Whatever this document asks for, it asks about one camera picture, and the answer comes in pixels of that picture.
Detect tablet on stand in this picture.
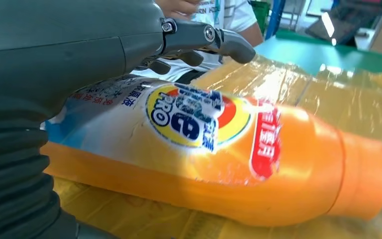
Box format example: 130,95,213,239
304,3,382,47

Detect person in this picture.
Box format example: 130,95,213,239
130,0,264,85

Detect yellow taped cardboard mat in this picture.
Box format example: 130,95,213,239
52,54,382,239

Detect green table board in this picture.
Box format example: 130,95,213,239
253,31,382,80

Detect green plastic crate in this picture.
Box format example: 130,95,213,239
250,0,271,34

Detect blue metal post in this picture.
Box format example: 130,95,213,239
265,0,287,40

